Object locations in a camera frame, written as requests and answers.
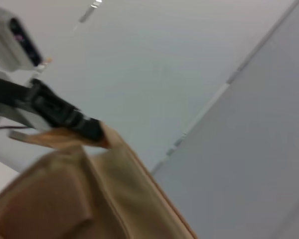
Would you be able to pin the khaki canvas food bag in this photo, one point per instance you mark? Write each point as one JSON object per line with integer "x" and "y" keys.
{"x": 89, "y": 199}

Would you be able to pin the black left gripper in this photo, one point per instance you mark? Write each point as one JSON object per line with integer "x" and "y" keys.
{"x": 10, "y": 99}

